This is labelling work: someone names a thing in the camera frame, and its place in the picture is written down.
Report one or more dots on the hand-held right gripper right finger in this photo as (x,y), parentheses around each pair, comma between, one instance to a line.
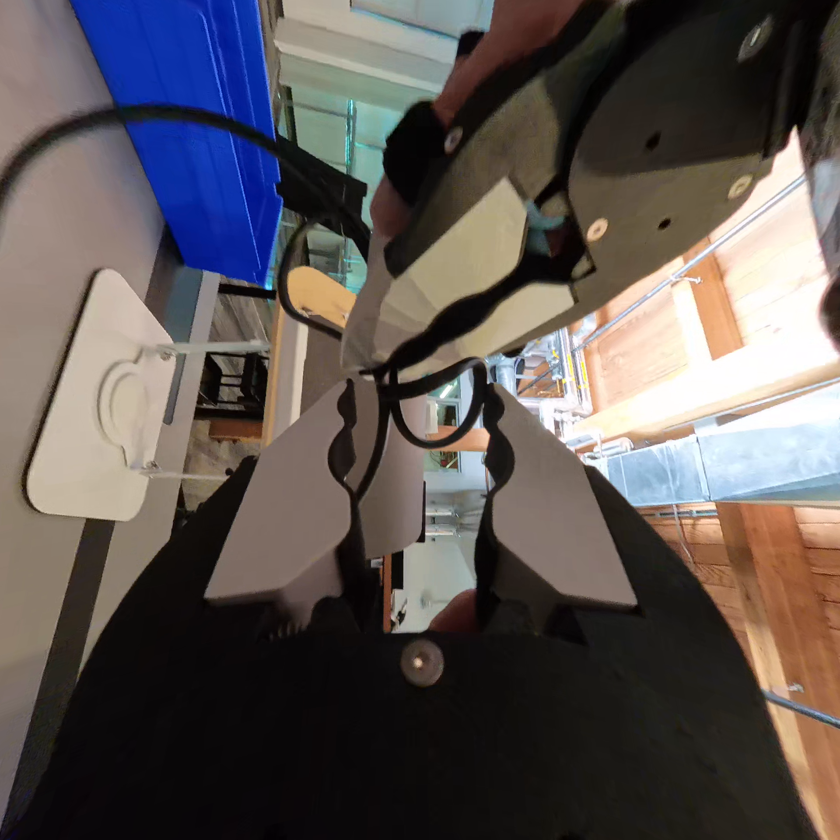
(565,525)

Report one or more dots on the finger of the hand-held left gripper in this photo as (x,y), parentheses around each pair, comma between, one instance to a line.
(433,256)
(512,315)

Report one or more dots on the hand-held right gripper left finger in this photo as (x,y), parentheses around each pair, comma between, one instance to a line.
(282,525)

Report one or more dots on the blue plastic bin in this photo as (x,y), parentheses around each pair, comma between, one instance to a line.
(184,118)

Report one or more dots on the black wood-rimmed board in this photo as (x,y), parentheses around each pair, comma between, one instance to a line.
(322,295)

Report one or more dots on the black office chair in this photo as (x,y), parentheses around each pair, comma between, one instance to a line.
(315,184)

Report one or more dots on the white rounded pad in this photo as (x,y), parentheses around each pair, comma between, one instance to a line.
(79,433)

